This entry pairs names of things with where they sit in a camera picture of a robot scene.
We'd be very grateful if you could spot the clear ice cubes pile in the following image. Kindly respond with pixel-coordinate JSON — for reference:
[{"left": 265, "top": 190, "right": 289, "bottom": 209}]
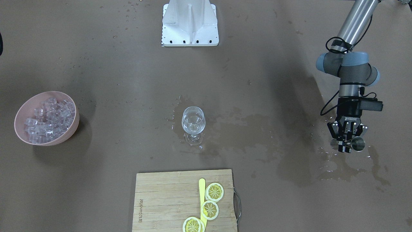
[{"left": 24, "top": 97, "right": 76, "bottom": 144}]

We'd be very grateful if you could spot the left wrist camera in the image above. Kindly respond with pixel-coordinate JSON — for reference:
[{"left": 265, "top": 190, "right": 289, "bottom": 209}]
[{"left": 356, "top": 99, "right": 383, "bottom": 111}]

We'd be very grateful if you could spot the lemon slice far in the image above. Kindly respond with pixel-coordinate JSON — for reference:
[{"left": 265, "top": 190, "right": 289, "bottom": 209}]
[{"left": 182, "top": 217, "right": 205, "bottom": 232}]

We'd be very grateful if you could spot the lemon slice near handle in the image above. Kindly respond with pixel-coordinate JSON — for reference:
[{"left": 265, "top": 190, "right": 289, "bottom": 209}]
[{"left": 205, "top": 182, "right": 225, "bottom": 203}]

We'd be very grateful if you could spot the pink bowl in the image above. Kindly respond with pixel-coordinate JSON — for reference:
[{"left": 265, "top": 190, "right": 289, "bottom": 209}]
[{"left": 14, "top": 91, "right": 80, "bottom": 146}]

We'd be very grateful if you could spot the bamboo cutting board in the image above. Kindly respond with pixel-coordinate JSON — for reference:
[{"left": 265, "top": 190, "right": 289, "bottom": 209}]
[{"left": 131, "top": 169, "right": 238, "bottom": 232}]

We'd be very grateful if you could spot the clear wine glass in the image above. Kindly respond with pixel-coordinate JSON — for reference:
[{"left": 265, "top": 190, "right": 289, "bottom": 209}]
[{"left": 181, "top": 106, "right": 206, "bottom": 146}]

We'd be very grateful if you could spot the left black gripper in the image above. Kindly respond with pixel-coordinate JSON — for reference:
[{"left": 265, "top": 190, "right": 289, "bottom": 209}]
[{"left": 327, "top": 98, "right": 369, "bottom": 153}]

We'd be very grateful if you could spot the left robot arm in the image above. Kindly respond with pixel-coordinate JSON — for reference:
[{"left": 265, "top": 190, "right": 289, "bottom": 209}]
[{"left": 315, "top": 0, "right": 383, "bottom": 153}]

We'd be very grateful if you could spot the lemon slice middle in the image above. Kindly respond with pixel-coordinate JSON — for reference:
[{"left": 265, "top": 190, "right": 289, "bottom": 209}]
[{"left": 201, "top": 201, "right": 220, "bottom": 220}]

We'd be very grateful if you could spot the steel double jigger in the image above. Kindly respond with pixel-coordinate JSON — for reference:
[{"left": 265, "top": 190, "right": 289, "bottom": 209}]
[{"left": 330, "top": 136, "right": 366, "bottom": 153}]

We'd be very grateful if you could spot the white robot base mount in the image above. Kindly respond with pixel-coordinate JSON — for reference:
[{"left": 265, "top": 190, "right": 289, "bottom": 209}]
[{"left": 161, "top": 0, "right": 219, "bottom": 47}]

